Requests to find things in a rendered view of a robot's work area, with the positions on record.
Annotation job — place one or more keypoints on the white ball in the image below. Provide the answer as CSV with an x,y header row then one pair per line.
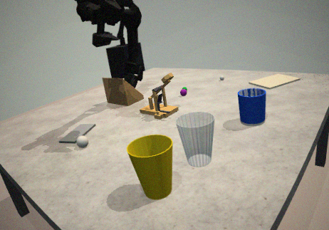
x,y
82,141

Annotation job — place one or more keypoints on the olive yellow cup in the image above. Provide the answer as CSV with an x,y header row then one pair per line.
x,y
151,157

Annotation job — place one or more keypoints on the magenta ball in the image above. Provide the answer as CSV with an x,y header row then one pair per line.
x,y
183,92

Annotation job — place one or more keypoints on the blue cup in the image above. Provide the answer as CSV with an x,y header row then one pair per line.
x,y
252,106

